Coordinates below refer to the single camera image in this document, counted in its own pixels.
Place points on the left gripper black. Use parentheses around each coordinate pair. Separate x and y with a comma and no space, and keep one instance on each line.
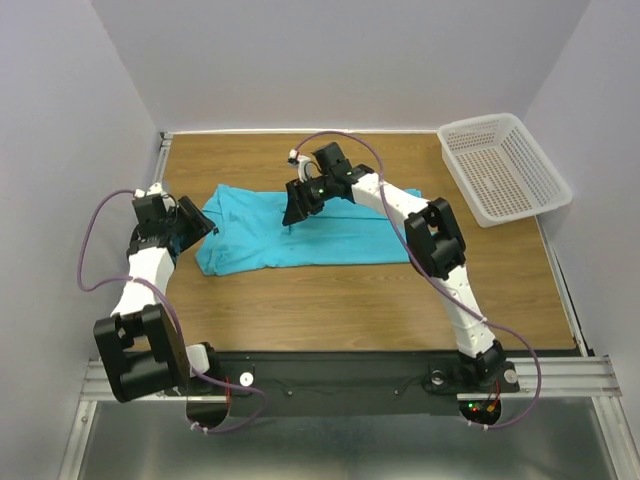
(190,220)

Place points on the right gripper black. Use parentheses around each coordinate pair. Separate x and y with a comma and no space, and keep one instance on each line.
(298,195)

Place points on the turquoise t shirt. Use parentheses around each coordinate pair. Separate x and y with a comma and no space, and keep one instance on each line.
(251,235)

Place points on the white plastic basket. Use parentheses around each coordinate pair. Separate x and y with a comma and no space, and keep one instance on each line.
(500,169)

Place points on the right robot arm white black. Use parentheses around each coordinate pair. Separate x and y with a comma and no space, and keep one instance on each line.
(427,229)

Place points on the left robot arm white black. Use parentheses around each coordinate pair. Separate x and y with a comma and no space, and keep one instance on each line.
(140,344)

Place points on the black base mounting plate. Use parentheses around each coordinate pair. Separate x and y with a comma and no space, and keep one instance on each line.
(351,383)

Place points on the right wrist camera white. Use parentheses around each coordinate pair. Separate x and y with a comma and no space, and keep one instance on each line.
(303,165)

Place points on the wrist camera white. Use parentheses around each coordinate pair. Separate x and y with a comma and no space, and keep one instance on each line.
(155,189)
(303,165)

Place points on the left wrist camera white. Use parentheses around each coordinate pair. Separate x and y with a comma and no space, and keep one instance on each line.
(155,189)

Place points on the right aluminium frame rail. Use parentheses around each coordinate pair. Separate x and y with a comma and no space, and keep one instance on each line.
(564,294)

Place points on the front aluminium frame rail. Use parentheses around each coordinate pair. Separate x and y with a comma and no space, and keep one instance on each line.
(566,377)

